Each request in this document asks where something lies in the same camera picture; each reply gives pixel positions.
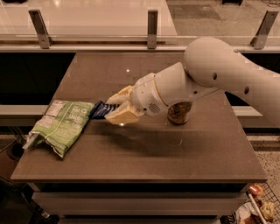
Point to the middle metal railing bracket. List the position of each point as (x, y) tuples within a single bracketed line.
[(152, 29)]

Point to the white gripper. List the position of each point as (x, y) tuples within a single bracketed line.
[(144, 94)]

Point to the wire basket with snacks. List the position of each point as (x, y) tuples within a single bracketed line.
[(261, 207)]

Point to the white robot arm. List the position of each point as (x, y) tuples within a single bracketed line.
[(208, 64)]

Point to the green jalapeno chip bag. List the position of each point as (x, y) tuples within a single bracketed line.
[(60, 126)]

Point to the gold soda can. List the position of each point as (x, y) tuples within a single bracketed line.
[(179, 113)]

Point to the glass railing panel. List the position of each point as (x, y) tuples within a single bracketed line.
[(130, 17)]

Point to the left metal railing bracket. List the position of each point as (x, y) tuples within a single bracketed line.
[(39, 25)]

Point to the blue rxbar blueberry wrapper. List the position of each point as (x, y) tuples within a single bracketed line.
[(100, 109)]

